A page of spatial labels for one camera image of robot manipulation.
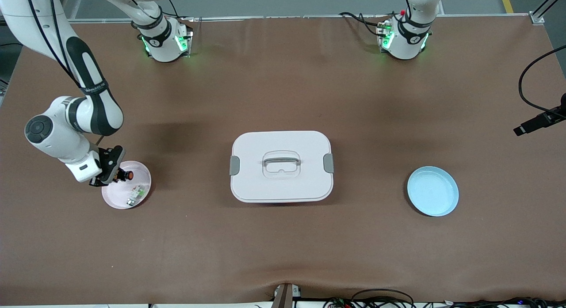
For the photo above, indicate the light blue round plate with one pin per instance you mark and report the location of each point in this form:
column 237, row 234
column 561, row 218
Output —
column 433, row 191

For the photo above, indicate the grey box latch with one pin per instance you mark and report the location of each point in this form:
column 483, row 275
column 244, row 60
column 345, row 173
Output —
column 328, row 163
column 234, row 165

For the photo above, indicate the orange and black switch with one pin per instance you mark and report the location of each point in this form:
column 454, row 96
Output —
column 129, row 175

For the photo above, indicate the green and white switch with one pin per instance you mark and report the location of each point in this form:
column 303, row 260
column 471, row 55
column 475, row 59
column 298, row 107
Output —
column 140, row 192

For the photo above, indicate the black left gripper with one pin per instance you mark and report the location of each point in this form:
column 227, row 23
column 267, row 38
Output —
column 552, row 116

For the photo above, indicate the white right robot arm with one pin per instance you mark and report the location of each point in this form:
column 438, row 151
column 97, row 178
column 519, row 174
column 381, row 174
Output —
column 57, row 135

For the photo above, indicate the aluminium frame post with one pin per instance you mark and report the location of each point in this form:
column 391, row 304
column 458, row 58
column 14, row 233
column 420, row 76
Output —
column 546, row 5

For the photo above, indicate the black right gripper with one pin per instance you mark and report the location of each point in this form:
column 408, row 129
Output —
column 120, row 174

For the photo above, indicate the metal table edge rail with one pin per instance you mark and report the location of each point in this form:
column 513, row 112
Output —
column 265, row 17

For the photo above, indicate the brown table mat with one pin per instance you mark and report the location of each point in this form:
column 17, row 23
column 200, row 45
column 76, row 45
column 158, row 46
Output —
column 283, row 237

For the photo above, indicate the metal table edge bracket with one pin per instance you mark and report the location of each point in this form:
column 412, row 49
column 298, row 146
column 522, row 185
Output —
column 285, row 295

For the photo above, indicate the white lidded storage box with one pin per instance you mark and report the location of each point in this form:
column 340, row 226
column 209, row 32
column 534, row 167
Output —
column 300, row 188

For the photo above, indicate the pink round plate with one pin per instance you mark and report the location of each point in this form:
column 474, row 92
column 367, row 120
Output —
column 119, row 197

